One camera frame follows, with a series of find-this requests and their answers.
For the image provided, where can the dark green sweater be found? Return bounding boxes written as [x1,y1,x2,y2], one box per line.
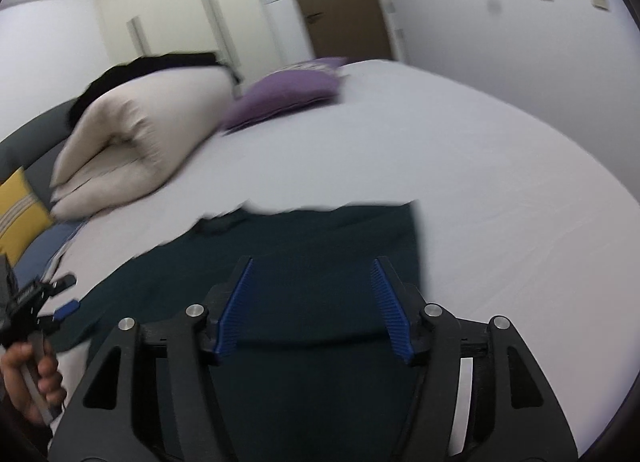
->
[53,204,420,461]

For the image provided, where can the person left hand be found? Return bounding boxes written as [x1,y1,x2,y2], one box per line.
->
[1,341,66,425]

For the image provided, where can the blue pillow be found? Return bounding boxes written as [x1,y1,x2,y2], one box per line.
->
[13,220,85,289]

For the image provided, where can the yellow cushion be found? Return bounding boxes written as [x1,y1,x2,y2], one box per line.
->
[0,167,53,266]

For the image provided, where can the beige folded duvet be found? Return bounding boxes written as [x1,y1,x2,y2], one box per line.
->
[51,66,235,220]

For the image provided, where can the white bed sheet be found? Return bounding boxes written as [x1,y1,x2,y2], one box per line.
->
[60,61,639,451]

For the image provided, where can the black garment on duvet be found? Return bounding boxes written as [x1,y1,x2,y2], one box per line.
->
[67,52,243,130]

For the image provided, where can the purple cushion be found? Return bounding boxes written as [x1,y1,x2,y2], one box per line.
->
[221,57,347,132]

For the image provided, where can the cream wardrobe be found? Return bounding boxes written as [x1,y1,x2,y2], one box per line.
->
[94,0,283,85]

